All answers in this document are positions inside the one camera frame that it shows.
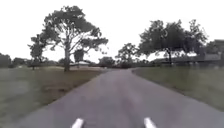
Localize low dark tree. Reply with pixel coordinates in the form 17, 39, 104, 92
98, 56, 116, 69

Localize dark round bush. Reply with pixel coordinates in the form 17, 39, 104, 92
119, 61, 133, 70

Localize slender tree with sparse crown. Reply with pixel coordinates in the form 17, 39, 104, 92
115, 42, 139, 66

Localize grey asphalt path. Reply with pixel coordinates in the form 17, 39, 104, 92
13, 68, 224, 128

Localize small dark tree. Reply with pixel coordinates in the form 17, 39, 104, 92
73, 49, 86, 68

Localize large spreading tree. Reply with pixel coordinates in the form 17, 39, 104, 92
39, 4, 110, 73

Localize broad dark tree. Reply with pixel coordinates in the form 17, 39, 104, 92
138, 19, 209, 66

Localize robot's own part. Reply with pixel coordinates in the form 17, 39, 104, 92
71, 117, 85, 128
143, 117, 158, 128

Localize green grass verge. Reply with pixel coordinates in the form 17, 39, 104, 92
132, 65, 224, 113

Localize thin-trunked tree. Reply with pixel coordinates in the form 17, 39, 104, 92
28, 34, 48, 70

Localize grass with bare patches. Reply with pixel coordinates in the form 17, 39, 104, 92
0, 66, 106, 128

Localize long low building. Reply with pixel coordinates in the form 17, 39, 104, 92
151, 53, 224, 66

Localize distant dark trees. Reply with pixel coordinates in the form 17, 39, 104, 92
0, 52, 31, 69

